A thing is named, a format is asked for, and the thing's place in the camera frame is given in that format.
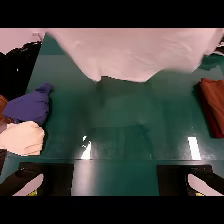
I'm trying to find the white shirt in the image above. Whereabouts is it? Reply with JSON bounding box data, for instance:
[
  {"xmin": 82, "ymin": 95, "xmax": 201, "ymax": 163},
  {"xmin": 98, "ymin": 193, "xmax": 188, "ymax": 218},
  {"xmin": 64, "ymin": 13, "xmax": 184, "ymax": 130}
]
[{"xmin": 44, "ymin": 28, "xmax": 224, "ymax": 83}]

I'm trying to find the purple garment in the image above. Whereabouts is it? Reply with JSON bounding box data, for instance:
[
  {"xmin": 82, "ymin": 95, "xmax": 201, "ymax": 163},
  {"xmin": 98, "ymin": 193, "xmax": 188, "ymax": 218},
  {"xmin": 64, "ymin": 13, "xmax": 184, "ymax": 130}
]
[{"xmin": 3, "ymin": 82, "xmax": 55, "ymax": 127}]

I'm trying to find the cream garment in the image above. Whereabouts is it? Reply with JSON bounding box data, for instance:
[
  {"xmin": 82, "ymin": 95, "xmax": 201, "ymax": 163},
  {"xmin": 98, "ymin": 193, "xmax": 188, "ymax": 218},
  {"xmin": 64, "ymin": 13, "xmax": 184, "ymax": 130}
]
[{"xmin": 0, "ymin": 120, "xmax": 46, "ymax": 157}]

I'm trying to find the red garment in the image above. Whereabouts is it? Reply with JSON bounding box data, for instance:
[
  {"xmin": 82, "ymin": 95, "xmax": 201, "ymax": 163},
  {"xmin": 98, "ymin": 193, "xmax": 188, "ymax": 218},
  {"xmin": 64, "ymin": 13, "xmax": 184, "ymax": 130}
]
[{"xmin": 197, "ymin": 83, "xmax": 224, "ymax": 139}]

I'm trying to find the orange garment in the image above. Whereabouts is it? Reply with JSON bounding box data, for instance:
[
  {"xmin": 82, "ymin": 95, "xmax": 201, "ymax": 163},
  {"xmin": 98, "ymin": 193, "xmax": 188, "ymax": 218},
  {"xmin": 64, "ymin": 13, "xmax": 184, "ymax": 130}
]
[{"xmin": 199, "ymin": 77, "xmax": 224, "ymax": 135}]

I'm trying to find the black garment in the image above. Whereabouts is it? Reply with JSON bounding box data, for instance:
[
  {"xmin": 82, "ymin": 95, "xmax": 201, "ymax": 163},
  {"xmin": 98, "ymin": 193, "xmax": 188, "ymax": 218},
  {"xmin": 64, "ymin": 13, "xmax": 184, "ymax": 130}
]
[{"xmin": 0, "ymin": 41, "xmax": 43, "ymax": 102}]

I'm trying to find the green garment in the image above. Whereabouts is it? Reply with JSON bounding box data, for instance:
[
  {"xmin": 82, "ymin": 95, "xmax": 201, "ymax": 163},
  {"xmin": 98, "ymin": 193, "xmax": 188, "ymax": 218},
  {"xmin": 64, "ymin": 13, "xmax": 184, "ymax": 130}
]
[{"xmin": 199, "ymin": 53, "xmax": 224, "ymax": 72}]

